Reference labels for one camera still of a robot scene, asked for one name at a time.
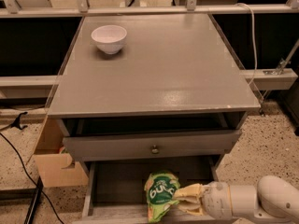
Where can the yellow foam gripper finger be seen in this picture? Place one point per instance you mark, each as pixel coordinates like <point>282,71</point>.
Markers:
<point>195,209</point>
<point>191,194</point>

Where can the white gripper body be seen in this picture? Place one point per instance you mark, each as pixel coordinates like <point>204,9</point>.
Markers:
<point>215,199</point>

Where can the green rice chip bag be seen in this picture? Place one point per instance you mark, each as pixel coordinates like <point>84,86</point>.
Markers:
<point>160,189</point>

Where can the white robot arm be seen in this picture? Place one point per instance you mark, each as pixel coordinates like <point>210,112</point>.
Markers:
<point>273,201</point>

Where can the round metal drawer knob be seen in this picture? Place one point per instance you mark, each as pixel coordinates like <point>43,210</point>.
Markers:
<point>155,150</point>

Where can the grey open middle drawer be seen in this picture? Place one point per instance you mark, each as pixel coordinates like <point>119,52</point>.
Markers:
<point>116,195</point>

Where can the grey wooden drawer cabinet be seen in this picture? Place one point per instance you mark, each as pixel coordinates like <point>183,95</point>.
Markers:
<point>173,75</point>

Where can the grey top drawer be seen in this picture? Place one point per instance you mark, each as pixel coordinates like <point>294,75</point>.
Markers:
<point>138,146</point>

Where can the cardboard box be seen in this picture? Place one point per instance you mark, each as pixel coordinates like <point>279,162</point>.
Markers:
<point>55,165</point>

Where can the white ceramic bowl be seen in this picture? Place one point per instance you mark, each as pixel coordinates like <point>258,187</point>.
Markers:
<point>109,38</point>

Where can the black clamp on floor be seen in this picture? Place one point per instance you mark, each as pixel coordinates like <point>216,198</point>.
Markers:
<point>16,123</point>

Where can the metal railing frame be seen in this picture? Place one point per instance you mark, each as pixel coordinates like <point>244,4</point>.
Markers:
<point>21,9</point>

